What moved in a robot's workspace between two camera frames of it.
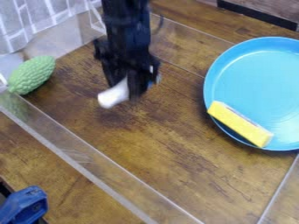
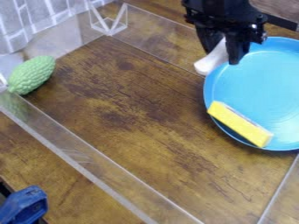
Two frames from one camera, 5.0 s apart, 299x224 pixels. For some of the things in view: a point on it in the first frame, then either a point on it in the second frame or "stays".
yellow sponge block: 238,123 stays
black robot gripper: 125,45 -> 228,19
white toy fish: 116,94 -> 214,59
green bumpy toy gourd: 30,74 stays
